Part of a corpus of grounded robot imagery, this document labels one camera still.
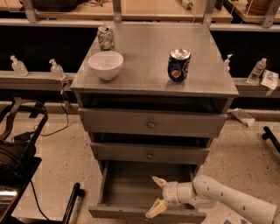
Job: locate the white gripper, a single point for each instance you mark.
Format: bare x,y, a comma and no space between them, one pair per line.
171,192

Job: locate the grey bottom drawer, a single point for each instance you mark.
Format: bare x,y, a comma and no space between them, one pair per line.
127,192

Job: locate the grey drawer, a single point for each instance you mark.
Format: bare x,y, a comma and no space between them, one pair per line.
134,152
127,192
148,122

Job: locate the grey middle drawer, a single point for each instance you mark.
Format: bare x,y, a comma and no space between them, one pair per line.
134,152

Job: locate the grey top drawer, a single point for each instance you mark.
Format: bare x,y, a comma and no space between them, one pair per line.
148,122

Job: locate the grey wooden drawer cabinet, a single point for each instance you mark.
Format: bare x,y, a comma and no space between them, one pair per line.
144,84

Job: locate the black metal stand leg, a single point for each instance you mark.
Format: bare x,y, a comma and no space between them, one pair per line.
76,192

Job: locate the white paper packet on floor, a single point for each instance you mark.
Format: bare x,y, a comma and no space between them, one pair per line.
242,116

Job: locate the black chair leg right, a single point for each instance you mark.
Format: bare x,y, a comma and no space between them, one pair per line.
269,135

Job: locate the blue pepsi soda can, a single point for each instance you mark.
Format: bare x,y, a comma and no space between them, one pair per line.
178,65

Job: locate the white ceramic bowl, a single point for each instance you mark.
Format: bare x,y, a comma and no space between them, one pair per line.
106,65

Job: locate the small clear pump bottle right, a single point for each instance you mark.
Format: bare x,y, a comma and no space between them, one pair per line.
227,61

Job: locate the clear plastic water bottle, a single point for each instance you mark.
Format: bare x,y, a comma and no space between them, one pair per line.
257,70

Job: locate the black chair with headphones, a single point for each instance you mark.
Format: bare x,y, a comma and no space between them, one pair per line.
17,156

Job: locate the clear plastic wipes packet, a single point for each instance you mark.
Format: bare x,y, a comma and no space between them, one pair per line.
270,79

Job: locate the clear sanitizer pump bottle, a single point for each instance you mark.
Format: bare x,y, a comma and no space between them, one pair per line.
57,70

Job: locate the green crushed soda can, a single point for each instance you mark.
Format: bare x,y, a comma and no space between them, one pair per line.
106,38

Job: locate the clear sanitizer bottle far left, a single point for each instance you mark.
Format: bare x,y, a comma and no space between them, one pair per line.
18,66

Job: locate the white power adapter on shelf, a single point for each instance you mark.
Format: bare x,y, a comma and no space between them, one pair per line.
187,4

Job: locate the black bag on shelf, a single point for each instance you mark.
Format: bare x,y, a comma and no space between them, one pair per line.
56,5

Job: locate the grey metal shelf rail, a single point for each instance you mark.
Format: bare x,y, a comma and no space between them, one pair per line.
32,81

